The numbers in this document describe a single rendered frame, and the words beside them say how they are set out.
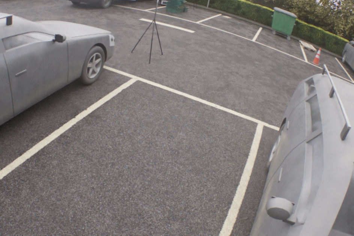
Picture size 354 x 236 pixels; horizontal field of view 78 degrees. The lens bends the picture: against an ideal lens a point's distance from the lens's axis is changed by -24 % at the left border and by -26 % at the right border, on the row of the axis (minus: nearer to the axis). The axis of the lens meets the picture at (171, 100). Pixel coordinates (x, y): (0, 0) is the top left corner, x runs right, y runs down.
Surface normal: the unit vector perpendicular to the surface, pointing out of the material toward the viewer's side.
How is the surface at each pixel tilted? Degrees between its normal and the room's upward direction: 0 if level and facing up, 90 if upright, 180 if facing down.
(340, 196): 30
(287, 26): 94
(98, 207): 0
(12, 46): 55
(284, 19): 94
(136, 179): 0
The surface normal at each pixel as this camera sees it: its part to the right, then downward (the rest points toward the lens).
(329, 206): -0.33, -0.72
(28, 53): 0.90, -0.09
